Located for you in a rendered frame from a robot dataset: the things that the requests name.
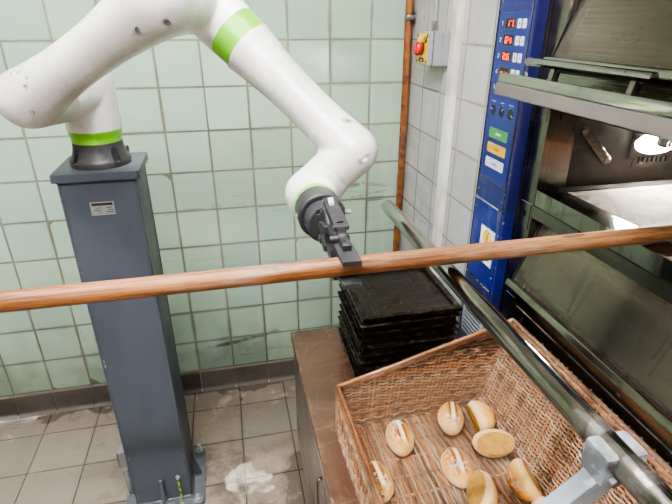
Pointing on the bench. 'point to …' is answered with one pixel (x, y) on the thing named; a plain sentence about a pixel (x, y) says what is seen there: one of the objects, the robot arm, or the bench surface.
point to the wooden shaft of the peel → (320, 268)
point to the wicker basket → (358, 465)
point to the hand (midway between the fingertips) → (347, 264)
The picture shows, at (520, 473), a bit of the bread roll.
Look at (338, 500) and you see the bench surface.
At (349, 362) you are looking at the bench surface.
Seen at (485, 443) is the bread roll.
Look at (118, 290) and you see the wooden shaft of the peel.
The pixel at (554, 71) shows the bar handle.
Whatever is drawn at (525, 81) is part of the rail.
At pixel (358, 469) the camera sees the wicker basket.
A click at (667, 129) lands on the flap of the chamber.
